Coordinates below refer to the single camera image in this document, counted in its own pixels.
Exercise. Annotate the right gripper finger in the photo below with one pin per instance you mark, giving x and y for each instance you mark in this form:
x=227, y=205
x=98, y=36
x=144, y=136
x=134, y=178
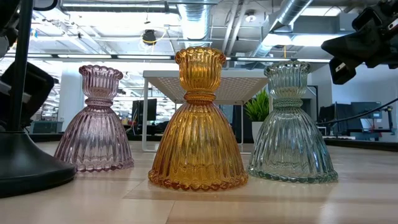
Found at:
x=351, y=45

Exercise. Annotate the pink ribbed glass candle holder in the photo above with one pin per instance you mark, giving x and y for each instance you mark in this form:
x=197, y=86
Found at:
x=94, y=137

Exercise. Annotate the black metal candlestick holder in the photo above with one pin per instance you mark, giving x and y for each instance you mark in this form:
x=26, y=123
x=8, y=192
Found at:
x=21, y=165

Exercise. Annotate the amber ribbed glass candle holder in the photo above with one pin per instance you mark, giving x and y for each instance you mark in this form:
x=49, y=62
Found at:
x=198, y=140

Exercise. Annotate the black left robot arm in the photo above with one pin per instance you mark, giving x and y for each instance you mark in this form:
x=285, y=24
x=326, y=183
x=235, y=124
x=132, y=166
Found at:
x=6, y=18

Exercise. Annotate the monitor on black arm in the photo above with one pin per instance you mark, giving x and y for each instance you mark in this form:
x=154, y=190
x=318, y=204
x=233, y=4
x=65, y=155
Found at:
x=367, y=110

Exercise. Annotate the pale green glass candle holder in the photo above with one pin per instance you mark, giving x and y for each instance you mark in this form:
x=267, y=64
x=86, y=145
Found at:
x=289, y=146

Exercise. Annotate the white building column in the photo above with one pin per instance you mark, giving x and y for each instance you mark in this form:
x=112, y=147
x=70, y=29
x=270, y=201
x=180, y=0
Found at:
x=71, y=99

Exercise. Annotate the grey cabinet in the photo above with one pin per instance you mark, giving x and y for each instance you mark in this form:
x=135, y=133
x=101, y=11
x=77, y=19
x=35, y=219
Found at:
x=45, y=127

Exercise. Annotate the dark monitor back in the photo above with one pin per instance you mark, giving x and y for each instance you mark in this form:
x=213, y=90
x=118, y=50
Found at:
x=335, y=118

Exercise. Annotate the black computer monitor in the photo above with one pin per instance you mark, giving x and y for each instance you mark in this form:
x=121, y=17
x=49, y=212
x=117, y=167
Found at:
x=144, y=109

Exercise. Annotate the green plant in white pot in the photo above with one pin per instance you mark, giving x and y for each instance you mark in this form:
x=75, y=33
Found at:
x=258, y=109

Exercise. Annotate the white perforated metal shelf riser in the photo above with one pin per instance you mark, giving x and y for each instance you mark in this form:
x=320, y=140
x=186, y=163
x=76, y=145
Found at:
x=236, y=87

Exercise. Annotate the black ceiling device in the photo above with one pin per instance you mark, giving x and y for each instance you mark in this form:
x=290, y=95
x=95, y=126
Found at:
x=149, y=36

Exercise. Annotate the silver ventilation duct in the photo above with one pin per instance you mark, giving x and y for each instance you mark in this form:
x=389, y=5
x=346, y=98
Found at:
x=289, y=12
x=194, y=21

